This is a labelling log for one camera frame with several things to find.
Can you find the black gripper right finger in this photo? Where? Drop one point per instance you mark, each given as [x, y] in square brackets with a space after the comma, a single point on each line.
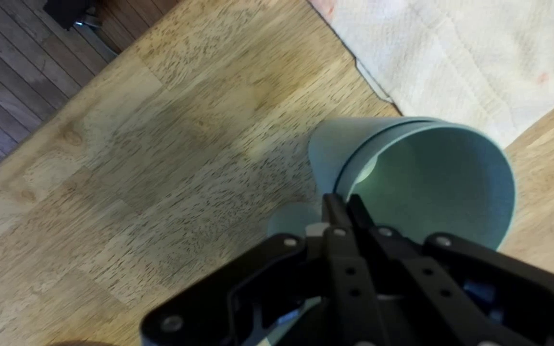
[456, 294]

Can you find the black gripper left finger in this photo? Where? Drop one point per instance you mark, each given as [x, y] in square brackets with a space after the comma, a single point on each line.
[269, 294]

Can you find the teal plastic cup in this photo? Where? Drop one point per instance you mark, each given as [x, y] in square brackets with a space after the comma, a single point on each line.
[436, 185]
[334, 146]

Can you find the white stained cloth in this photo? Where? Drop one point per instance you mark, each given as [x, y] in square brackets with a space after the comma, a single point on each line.
[469, 58]

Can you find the black wheeled stand base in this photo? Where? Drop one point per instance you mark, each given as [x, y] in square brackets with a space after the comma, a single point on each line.
[67, 10]

